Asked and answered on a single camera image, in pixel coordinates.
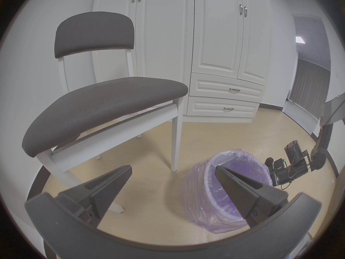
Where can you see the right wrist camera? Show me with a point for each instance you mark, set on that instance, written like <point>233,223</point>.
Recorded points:
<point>279,164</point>

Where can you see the purple plastic bag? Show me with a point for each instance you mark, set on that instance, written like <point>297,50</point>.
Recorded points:
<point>194,198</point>

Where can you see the white chair grey cushions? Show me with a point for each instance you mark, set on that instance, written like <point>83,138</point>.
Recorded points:
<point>107,104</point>

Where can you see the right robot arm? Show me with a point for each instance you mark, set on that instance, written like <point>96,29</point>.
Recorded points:
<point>295,151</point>

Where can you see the white wardrobe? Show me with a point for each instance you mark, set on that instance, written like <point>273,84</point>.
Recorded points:
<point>215,36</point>

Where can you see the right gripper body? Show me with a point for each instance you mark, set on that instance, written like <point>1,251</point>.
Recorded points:
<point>281,178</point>

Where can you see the grey curtain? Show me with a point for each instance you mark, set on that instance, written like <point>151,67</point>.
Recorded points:
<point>310,90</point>

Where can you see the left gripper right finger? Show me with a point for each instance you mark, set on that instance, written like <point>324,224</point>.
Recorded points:
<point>248,198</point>

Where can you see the white trash bin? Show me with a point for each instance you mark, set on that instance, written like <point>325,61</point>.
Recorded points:
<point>209,187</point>

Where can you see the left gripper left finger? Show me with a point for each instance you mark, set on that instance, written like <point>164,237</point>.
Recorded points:
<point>105,193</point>

